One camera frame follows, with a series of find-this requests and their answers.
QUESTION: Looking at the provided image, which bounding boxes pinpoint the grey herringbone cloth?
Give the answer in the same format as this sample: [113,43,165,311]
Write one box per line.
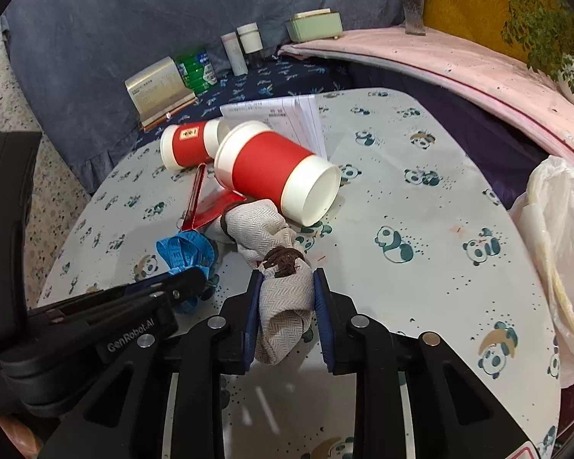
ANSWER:
[219,199,316,365]

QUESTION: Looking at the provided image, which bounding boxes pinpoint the dark purple cloth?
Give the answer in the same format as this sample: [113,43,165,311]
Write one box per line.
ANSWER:
[349,62,556,211]

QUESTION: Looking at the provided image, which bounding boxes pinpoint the green can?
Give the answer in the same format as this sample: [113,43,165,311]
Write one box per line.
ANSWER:
[174,47,217,95]

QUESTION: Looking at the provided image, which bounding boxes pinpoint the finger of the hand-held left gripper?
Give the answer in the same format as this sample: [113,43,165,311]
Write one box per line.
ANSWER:
[26,267,207,332]

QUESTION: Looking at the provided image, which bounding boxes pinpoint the white jar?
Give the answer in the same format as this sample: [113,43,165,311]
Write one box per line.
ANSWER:
[236,23,261,54]

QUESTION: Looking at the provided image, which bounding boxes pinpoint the printed paper sheets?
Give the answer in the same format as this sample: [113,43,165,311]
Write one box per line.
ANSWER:
[220,94,328,160]

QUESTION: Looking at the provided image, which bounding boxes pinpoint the pink cloth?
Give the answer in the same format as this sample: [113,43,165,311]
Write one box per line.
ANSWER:
[277,28,574,173]

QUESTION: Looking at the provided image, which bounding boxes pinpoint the blue tape measure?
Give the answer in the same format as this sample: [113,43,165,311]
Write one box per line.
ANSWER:
[155,230,221,314]

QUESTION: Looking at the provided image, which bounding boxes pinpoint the red paper cup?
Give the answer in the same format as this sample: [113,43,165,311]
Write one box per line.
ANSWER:
[214,121,342,227]
[160,119,230,170]

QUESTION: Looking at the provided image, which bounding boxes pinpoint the gold and white box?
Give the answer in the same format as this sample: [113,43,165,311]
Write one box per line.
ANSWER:
[124,56,198,130]

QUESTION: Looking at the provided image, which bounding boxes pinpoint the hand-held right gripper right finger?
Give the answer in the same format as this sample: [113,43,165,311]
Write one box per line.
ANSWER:
[312,269,532,459]

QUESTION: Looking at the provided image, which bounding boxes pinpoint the white bottle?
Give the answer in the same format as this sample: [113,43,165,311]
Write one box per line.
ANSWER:
[221,32,248,76]

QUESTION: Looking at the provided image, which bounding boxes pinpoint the yellow cloth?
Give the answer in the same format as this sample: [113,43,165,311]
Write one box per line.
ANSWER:
[423,0,574,72]

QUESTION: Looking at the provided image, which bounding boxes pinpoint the bin with white bag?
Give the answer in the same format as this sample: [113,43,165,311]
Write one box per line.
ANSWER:
[508,155,574,388]

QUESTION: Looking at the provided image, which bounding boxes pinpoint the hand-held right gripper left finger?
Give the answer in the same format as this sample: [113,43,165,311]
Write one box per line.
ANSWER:
[41,270,264,459]

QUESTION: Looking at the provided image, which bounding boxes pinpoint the blue-grey cloth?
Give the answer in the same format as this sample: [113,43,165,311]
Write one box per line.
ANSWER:
[0,0,405,192]

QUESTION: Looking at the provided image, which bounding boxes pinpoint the pale green box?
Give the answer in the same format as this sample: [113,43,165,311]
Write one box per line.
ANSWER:
[286,8,342,43]

